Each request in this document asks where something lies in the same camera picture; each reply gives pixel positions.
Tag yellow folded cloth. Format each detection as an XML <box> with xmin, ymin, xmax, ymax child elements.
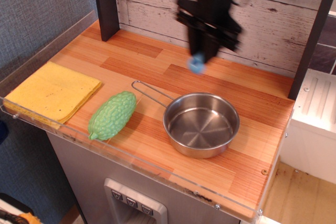
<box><xmin>4</xmin><ymin>61</ymin><xmax>102</xmax><ymax>129</ymax></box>

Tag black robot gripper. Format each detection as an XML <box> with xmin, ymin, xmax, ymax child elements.
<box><xmin>176</xmin><ymin>0</ymin><xmax>243</xmax><ymax>63</ymax></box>

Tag silver water dispenser panel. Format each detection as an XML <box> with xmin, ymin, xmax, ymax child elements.
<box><xmin>104</xmin><ymin>178</ymin><xmax>168</xmax><ymax>223</ymax></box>

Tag dark right shelf post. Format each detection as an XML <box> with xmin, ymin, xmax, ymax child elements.
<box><xmin>288</xmin><ymin>0</ymin><xmax>333</xmax><ymax>100</ymax></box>

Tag blue handled grey spoon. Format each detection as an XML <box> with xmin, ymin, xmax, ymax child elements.
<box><xmin>187</xmin><ymin>52</ymin><xmax>205</xmax><ymax>74</ymax></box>

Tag silver pot with handle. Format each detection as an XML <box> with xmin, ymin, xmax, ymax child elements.
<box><xmin>131</xmin><ymin>80</ymin><xmax>240</xmax><ymax>158</ymax></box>

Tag grey toy fridge cabinet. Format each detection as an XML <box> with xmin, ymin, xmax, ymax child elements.
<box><xmin>47</xmin><ymin>133</ymin><xmax>240</xmax><ymax>223</ymax></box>

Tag green bitter melon toy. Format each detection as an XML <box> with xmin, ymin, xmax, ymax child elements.
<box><xmin>88</xmin><ymin>91</ymin><xmax>137</xmax><ymax>141</ymax></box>

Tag orange object bottom left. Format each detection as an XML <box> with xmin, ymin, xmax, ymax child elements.
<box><xmin>17</xmin><ymin>212</ymin><xmax>41</xmax><ymax>224</ymax></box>

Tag clear acrylic edge guard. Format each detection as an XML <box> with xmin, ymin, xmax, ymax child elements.
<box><xmin>1</xmin><ymin>12</ymin><xmax>266</xmax><ymax>223</ymax></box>

